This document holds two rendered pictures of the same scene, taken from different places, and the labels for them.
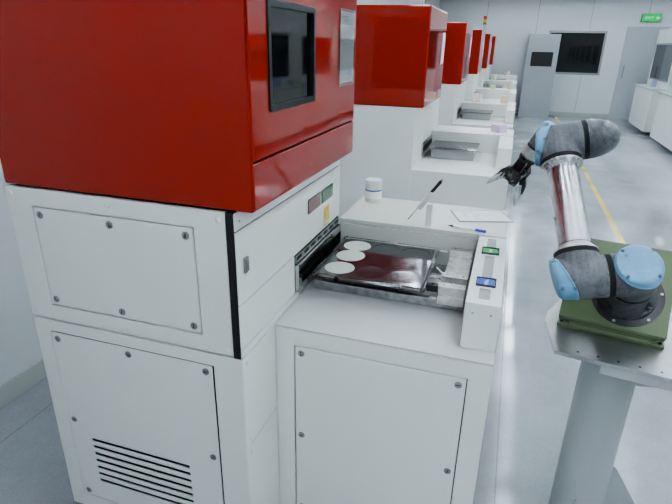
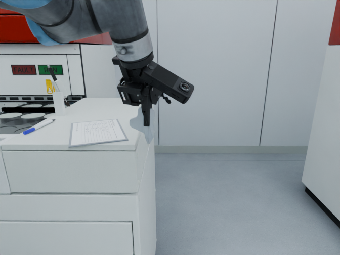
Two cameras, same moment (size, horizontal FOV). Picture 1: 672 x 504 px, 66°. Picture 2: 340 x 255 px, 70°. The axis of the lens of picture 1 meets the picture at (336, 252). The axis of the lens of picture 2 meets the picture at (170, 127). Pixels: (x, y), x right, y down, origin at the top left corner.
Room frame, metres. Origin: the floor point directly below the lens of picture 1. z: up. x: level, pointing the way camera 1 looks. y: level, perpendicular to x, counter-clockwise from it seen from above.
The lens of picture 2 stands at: (1.99, -1.28, 1.20)
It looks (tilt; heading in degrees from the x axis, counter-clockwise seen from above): 18 degrees down; 73
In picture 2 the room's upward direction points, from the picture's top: straight up
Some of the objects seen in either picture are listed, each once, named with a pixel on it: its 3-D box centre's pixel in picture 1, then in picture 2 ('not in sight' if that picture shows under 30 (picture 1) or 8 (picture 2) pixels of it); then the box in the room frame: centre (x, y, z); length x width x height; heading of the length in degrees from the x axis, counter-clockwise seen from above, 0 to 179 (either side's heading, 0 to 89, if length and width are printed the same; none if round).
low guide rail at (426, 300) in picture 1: (387, 294); not in sight; (1.53, -0.17, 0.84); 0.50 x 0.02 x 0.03; 72
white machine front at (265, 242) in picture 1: (297, 237); (2, 86); (1.55, 0.12, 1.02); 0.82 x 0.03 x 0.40; 162
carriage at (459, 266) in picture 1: (456, 278); not in sight; (1.60, -0.41, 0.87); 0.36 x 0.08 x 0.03; 162
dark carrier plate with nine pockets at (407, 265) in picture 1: (378, 260); (18, 122); (1.66, -0.15, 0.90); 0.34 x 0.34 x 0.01; 72
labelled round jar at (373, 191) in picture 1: (373, 190); not in sight; (2.17, -0.16, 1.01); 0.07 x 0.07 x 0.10
